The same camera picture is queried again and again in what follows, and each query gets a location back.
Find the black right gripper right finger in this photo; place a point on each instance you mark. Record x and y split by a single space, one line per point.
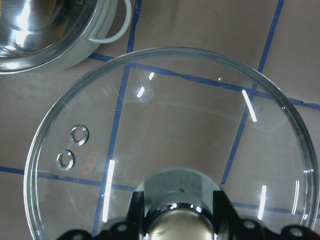
225 220

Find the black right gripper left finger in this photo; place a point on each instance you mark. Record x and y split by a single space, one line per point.
129 227

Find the glass pot lid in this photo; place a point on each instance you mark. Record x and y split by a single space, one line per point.
176 123

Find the pale green steel pot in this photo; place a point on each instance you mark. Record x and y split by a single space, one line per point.
53 35

